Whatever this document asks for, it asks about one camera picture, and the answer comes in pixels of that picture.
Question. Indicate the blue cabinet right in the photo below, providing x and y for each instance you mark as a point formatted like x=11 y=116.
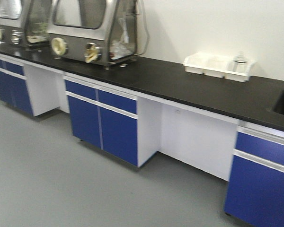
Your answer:
x=256 y=185

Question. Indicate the steel glove box left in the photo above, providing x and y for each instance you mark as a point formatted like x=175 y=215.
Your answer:
x=23 y=23

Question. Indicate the white plastic bin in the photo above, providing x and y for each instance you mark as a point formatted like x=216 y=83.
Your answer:
x=216 y=66
x=240 y=77
x=196 y=62

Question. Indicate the white plastic bin right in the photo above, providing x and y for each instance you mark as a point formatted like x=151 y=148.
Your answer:
x=240 y=77

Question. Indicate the blue cabinet left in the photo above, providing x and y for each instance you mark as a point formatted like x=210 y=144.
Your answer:
x=13 y=86

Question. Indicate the steel glove box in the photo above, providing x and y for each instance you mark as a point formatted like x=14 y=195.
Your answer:
x=23 y=23
x=102 y=32

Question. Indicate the steel glove box right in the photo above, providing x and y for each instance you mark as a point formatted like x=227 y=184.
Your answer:
x=102 y=32

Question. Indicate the blue cabinet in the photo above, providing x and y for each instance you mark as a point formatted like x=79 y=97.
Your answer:
x=13 y=86
x=256 y=185
x=104 y=118

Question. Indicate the white plastic bin middle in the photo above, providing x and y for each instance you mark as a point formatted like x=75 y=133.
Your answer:
x=216 y=66

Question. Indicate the round glass flask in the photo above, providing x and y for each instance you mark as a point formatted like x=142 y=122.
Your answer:
x=240 y=60

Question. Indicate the blue cabinet middle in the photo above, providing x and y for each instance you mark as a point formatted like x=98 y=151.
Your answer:
x=104 y=118

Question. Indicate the white plastic bin left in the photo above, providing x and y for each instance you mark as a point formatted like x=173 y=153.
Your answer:
x=196 y=62

